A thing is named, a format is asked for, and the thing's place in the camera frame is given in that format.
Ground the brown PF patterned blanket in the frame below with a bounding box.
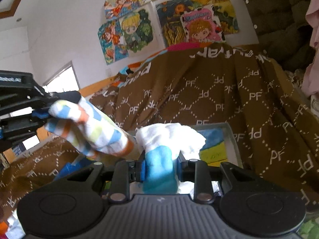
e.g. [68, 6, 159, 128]
[0, 42, 319, 222]

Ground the striped orange blue sock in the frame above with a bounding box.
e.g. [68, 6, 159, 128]
[45, 97, 140, 161]

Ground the white and blue sock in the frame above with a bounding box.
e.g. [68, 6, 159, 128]
[135, 123, 206, 194]

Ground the red-haired girl wall drawing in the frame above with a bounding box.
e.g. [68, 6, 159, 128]
[98, 20, 129, 65]

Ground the pink cloth garment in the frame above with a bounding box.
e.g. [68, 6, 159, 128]
[302, 0, 318, 97]

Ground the brown quilted puffer jacket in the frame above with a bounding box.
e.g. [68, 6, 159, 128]
[243, 0, 315, 71]

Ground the dark orange flowers wall painting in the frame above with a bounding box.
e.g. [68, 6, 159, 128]
[155, 0, 240, 48]

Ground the mermaid girl wall drawing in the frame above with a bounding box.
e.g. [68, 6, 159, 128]
[104, 0, 141, 21]

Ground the wooden bed rail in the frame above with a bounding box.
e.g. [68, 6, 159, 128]
[78, 76, 115, 98]

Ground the grey box with cartoon picture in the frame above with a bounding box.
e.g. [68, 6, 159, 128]
[190, 123, 243, 167]

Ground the blond boy wall drawing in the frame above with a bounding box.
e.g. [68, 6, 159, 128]
[119, 8, 155, 57]

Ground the pink framed girl wall drawing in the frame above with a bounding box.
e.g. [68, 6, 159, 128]
[181, 5, 225, 43]

